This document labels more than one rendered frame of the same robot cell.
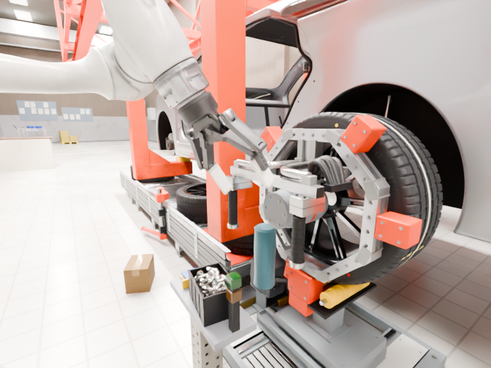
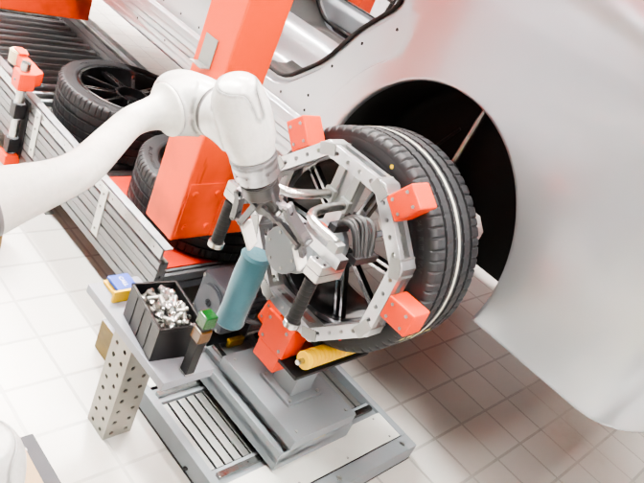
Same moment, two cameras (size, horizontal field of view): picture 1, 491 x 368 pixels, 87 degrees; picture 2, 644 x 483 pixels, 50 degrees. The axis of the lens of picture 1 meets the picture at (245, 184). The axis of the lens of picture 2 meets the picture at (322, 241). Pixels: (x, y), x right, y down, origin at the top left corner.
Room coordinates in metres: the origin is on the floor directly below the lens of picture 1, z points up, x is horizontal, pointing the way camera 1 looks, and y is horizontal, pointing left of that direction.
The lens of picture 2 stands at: (-0.66, 0.37, 1.74)
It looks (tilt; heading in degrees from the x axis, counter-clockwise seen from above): 27 degrees down; 339
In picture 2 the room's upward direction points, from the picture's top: 25 degrees clockwise
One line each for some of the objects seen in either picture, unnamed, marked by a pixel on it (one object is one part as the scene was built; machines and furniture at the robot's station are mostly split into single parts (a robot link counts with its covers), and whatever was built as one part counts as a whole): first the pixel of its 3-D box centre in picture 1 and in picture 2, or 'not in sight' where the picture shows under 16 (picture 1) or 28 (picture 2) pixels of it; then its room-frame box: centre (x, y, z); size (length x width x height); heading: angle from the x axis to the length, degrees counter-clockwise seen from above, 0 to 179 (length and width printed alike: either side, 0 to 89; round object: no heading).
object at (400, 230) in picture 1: (397, 228); (404, 313); (0.68, -0.43, 0.85); 0.09 x 0.08 x 0.07; 35
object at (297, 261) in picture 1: (297, 239); (301, 301); (0.67, -0.15, 0.83); 0.04 x 0.04 x 0.16
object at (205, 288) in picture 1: (212, 290); (163, 317); (0.88, 0.13, 0.52); 0.20 x 0.14 x 0.13; 26
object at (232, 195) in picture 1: (232, 207); (223, 222); (0.95, 0.05, 0.83); 0.04 x 0.04 x 0.16
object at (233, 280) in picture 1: (233, 280); (207, 319); (0.76, 0.04, 0.64); 0.04 x 0.04 x 0.04; 35
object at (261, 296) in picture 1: (285, 276); (247, 306); (1.38, -0.24, 0.26); 0.42 x 0.18 x 0.35; 125
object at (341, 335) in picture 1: (329, 307); (300, 364); (1.04, -0.38, 0.32); 0.40 x 0.30 x 0.28; 35
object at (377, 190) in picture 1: (310, 202); (325, 242); (0.94, -0.24, 0.85); 0.54 x 0.07 x 0.54; 35
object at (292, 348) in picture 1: (316, 334); (270, 392); (1.08, -0.35, 0.13); 0.50 x 0.36 x 0.10; 35
